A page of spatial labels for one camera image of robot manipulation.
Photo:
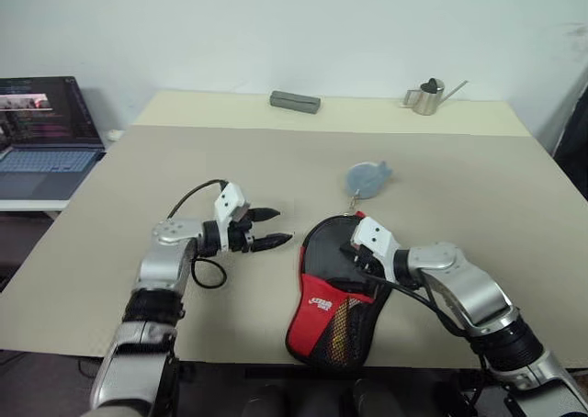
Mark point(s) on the grey oblong pouch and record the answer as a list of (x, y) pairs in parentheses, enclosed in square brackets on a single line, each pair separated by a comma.
[(295, 102)]

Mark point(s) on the white side desk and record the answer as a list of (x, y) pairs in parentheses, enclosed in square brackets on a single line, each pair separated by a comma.
[(27, 206)]

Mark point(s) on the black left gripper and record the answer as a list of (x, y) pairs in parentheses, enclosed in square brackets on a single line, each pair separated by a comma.
[(240, 240)]

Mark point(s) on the small metal watering can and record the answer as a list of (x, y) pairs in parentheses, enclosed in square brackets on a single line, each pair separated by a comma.
[(427, 101)]

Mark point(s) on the black red paddle case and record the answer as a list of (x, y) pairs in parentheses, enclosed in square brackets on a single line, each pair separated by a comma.
[(321, 307)]

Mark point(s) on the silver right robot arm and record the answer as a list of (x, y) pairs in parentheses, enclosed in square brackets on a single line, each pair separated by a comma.
[(459, 279)]

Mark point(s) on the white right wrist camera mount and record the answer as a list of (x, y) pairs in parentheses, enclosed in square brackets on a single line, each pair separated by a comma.
[(374, 233)]

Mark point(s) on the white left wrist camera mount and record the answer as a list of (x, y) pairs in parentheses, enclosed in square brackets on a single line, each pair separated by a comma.
[(229, 201)]

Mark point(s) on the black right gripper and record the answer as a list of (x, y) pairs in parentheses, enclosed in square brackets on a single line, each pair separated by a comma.
[(369, 264)]

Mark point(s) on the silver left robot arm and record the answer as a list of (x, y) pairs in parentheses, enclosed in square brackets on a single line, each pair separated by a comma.
[(161, 261)]

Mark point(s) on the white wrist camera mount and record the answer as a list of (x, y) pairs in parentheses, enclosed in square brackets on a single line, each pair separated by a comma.
[(229, 201), (374, 233)]

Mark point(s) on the pale round zipper tag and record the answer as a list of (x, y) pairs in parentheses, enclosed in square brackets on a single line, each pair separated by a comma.
[(365, 180)]

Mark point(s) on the open blue laptop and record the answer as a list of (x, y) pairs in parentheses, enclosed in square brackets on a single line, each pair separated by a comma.
[(41, 114)]

